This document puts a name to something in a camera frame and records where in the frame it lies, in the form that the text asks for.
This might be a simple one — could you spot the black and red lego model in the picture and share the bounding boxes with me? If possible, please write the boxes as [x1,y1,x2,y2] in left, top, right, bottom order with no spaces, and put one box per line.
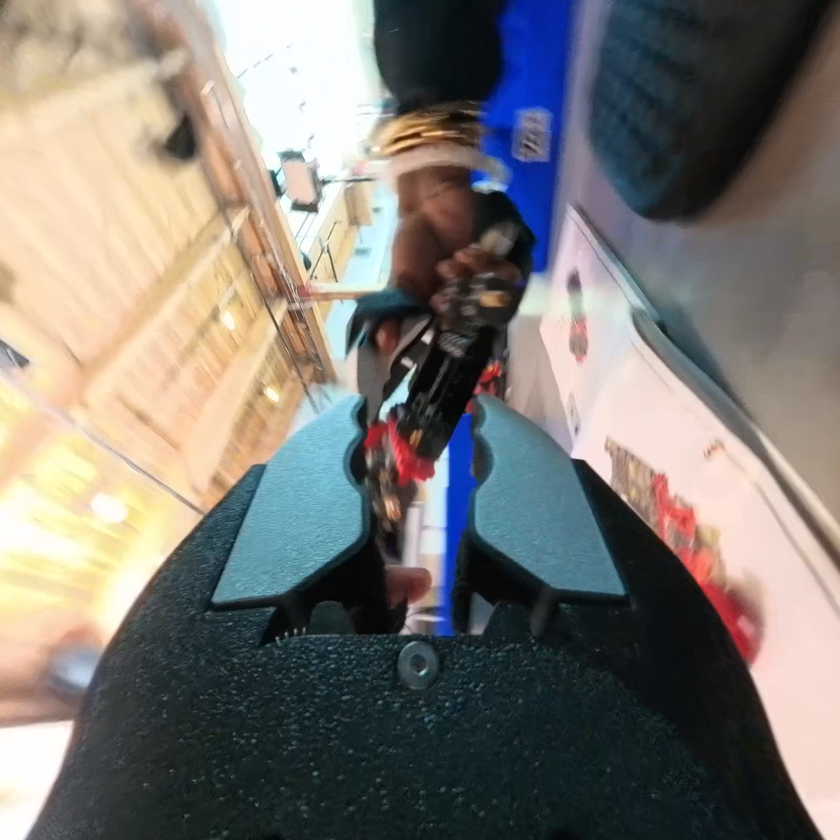
[362,272,522,532]

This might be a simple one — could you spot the studio light panel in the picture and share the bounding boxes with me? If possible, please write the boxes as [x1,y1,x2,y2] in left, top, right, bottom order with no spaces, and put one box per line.
[269,150,326,212]

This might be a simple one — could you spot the gold bangle bracelets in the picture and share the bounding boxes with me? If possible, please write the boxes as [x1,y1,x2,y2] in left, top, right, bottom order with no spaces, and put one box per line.
[371,101,487,158]

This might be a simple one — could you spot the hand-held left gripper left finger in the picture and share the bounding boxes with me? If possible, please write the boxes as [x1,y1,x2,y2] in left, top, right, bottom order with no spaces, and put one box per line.
[210,394,376,608]

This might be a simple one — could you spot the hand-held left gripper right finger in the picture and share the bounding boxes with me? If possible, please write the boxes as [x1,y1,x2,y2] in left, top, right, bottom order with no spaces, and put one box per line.
[467,394,631,608]

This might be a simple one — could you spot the white lego instruction booklet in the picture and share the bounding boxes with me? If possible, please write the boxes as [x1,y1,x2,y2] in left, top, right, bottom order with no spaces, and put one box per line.
[538,206,840,840]

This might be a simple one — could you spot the white bead bracelet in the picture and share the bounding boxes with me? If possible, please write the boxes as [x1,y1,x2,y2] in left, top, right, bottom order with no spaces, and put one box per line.
[387,147,509,183]

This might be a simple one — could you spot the person's left hand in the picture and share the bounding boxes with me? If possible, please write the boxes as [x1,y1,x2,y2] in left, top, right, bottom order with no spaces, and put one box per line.
[386,566,433,610]

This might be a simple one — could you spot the black quilted chair armrest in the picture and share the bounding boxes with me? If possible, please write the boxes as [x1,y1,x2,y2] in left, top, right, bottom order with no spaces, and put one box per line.
[587,0,831,221]

